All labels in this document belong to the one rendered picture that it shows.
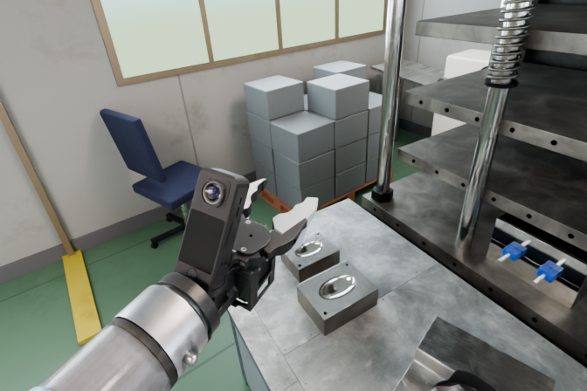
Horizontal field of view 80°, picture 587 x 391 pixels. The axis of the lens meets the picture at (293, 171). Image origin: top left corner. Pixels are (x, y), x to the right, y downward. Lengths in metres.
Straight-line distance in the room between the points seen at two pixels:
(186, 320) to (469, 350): 0.79
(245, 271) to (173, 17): 2.45
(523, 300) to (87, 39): 2.57
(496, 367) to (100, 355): 0.86
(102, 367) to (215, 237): 0.13
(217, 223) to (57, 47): 2.35
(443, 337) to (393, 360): 0.16
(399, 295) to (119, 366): 1.01
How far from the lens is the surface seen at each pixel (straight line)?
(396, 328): 1.14
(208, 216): 0.34
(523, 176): 1.47
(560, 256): 1.31
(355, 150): 2.77
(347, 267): 1.18
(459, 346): 1.01
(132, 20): 2.66
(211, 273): 0.34
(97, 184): 2.88
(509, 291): 1.36
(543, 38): 1.19
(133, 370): 0.31
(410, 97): 1.44
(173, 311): 0.32
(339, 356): 1.07
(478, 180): 1.29
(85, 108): 2.70
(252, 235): 0.38
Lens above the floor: 1.70
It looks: 29 degrees down
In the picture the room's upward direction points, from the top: 4 degrees counter-clockwise
